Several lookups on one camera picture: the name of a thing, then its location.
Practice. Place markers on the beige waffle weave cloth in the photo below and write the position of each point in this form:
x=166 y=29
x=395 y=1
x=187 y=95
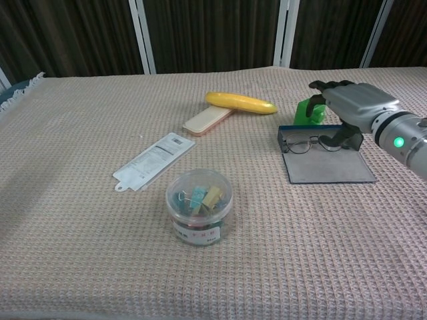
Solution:
x=83 y=233

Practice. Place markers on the white flat plastic packet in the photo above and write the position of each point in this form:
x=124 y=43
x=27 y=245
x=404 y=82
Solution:
x=153 y=161

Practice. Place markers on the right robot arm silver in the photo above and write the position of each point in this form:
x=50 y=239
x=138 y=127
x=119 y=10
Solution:
x=412 y=153

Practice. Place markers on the white partition frame post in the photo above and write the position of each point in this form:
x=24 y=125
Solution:
x=142 y=36
x=375 y=36
x=3 y=78
x=285 y=33

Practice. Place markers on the yellow binder clip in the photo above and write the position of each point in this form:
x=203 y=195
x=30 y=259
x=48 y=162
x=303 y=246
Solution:
x=211 y=198

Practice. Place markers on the blue glasses case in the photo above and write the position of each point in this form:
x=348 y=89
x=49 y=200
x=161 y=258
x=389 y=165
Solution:
x=327 y=166

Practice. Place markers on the right robot hand grey black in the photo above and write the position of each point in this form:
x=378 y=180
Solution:
x=360 y=105

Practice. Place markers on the clear jar of binder clips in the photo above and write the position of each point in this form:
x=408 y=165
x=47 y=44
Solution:
x=197 y=230

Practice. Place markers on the dark slatted partition panel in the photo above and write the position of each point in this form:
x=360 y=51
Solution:
x=213 y=33
x=407 y=33
x=333 y=33
x=66 y=36

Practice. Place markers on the green plastic block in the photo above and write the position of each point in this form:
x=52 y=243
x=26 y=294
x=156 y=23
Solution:
x=301 y=115

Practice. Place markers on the wire-frame eyeglasses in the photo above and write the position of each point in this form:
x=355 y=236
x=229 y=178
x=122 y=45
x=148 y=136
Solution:
x=300 y=146

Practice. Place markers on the beige rectangular pencil case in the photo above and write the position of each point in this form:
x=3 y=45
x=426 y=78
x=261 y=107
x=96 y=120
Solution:
x=203 y=125

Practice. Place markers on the yellow banana shaped case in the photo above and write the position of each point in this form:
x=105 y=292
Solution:
x=240 y=102

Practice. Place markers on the blue binder clip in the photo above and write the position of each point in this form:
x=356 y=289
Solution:
x=199 y=196

